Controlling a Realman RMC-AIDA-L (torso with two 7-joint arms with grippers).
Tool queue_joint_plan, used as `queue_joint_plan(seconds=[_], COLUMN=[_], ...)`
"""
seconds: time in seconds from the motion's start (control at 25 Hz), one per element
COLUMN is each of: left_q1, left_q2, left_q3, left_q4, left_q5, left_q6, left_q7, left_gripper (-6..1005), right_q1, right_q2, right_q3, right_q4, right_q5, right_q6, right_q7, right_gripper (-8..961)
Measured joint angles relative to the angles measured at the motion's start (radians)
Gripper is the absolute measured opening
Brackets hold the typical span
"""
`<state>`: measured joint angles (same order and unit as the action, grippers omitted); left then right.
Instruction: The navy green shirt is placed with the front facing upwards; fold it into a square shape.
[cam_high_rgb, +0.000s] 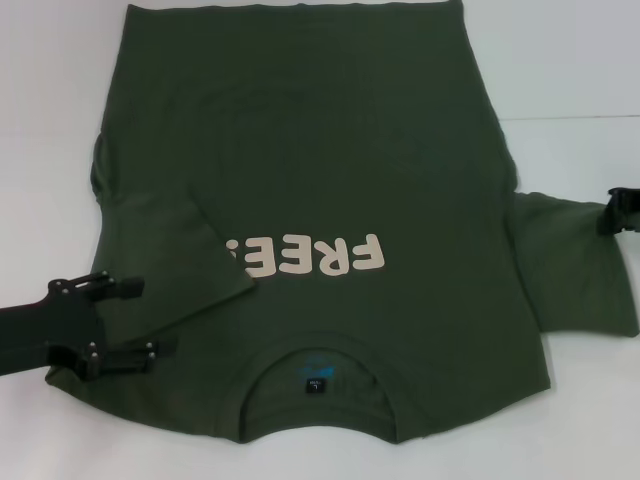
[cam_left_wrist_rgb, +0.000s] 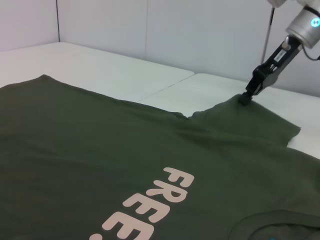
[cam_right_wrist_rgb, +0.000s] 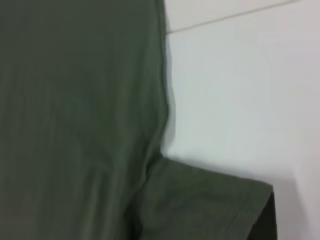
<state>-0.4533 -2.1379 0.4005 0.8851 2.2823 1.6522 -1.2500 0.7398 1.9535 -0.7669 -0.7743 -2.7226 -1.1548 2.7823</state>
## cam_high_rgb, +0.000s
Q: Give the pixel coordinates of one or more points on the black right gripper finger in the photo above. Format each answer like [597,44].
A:
[617,220]
[627,194]

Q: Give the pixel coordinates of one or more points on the dark green FREE print t-shirt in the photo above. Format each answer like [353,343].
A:
[320,150]

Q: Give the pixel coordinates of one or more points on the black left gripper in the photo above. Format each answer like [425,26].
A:
[45,330]

